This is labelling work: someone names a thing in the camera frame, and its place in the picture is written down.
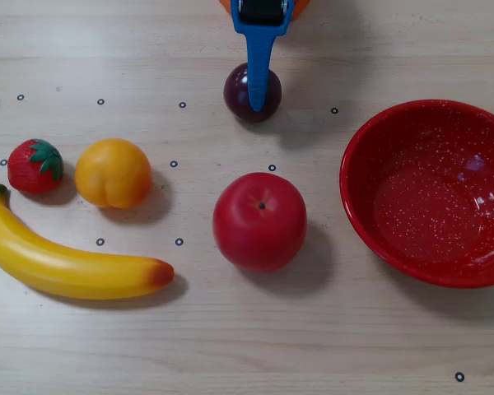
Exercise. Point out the blue gripper with motor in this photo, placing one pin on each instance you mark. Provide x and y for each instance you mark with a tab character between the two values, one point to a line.
261	11

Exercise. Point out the dark purple plum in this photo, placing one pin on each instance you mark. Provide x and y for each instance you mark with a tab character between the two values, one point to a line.
235	98

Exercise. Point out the red speckled enamel bowl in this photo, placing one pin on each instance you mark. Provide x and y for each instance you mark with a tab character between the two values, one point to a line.
416	214

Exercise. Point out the red apple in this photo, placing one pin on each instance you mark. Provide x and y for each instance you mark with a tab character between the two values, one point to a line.
259	230

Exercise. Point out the yellow orange peach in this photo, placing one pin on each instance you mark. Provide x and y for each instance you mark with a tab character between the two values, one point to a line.
113	173

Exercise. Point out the red strawberry with green leaves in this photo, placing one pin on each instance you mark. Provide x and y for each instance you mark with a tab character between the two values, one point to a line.
26	173

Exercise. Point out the yellow banana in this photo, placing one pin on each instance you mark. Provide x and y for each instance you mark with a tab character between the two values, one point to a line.
66	267

